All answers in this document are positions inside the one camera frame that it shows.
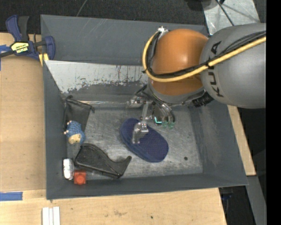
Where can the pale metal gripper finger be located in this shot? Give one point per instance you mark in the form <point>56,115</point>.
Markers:
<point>138,132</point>
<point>135,101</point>

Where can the dark blue oval pad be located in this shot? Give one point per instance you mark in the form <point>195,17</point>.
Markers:
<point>152,146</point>

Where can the black curved plastic piece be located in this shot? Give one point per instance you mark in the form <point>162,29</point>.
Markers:
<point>96,159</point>

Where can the black cloth pouch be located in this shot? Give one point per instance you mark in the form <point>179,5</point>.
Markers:
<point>76,112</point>

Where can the blue toy hedgehog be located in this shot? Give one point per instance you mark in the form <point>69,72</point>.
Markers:
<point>74,131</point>

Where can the grey metal bin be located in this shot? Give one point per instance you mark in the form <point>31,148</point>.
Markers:
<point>103,41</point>

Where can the red-orange small cube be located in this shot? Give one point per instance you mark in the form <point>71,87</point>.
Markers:
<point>80,177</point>

